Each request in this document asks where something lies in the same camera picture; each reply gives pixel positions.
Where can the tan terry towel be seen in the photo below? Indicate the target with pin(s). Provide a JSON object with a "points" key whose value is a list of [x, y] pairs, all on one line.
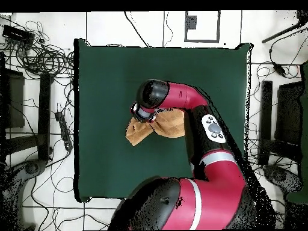
{"points": [[168, 125]]}

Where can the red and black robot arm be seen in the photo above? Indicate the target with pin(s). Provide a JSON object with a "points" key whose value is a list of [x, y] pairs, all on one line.
{"points": [[211, 197]]}

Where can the dark flat panel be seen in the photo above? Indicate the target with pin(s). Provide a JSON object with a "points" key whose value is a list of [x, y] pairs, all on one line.
{"points": [[15, 101], [288, 113]]}

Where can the black flat electronics box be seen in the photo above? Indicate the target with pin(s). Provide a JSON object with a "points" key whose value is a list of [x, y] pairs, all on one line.
{"points": [[18, 35]]}

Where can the dark green table cloth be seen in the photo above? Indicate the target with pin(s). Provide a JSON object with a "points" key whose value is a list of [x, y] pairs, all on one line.
{"points": [[108, 156]]}

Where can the black power strip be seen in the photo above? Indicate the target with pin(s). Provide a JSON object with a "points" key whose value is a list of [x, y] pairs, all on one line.
{"points": [[63, 130]]}

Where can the small dark square plate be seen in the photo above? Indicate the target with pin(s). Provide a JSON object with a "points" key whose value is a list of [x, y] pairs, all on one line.
{"points": [[191, 22]]}

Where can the black rounded floor base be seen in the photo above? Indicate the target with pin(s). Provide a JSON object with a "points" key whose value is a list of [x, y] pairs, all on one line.
{"points": [[32, 168], [281, 178]]}

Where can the black power adapter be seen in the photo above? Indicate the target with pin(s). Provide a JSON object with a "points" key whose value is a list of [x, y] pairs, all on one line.
{"points": [[279, 69]]}

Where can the black pole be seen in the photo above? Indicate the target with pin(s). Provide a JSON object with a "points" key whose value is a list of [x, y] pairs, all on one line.
{"points": [[281, 32]]}

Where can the grey square floor frame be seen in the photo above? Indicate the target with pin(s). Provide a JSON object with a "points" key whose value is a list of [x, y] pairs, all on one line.
{"points": [[202, 41]]}

